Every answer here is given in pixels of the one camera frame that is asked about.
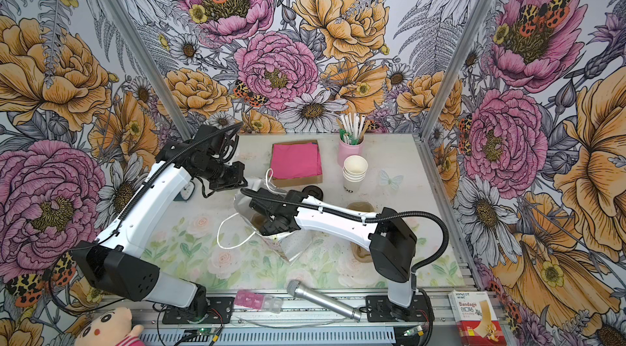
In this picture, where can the white paper gift bag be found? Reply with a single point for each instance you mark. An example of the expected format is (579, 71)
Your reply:
(288, 245)

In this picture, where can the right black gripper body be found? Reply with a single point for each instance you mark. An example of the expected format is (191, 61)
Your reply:
(271, 228)

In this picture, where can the pink straw holder cup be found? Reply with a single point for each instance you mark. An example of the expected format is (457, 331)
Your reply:
(347, 150)

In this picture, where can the brown pulp cup carrier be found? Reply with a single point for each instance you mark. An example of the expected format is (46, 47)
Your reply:
(359, 253)

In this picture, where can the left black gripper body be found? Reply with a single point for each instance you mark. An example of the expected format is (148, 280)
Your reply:
(222, 177)

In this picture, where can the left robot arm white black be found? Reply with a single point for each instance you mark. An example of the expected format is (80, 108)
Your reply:
(113, 263)

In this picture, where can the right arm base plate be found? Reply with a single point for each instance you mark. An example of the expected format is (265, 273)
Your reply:
(380, 310)

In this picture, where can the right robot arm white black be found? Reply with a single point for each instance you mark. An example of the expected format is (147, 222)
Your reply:
(390, 242)

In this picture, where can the plush doll toy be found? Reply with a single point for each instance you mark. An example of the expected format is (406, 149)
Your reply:
(113, 328)

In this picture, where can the bandage box red white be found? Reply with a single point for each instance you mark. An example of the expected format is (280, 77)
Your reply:
(476, 319)

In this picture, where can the pink plastic clip box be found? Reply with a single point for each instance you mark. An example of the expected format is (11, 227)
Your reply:
(258, 301)

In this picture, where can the stack of white paper cups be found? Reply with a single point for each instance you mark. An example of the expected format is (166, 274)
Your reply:
(355, 168)

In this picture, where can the brown cardboard napkin tray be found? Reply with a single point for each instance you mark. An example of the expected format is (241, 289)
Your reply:
(300, 181)

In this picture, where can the teal alarm clock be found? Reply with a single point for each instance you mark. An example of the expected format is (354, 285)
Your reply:
(187, 192)

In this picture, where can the pink napkin stack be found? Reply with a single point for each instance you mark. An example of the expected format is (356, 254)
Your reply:
(296, 161)

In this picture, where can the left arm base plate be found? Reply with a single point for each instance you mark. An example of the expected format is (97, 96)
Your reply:
(215, 310)

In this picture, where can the silver microphone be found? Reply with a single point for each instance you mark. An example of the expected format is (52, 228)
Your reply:
(300, 291)

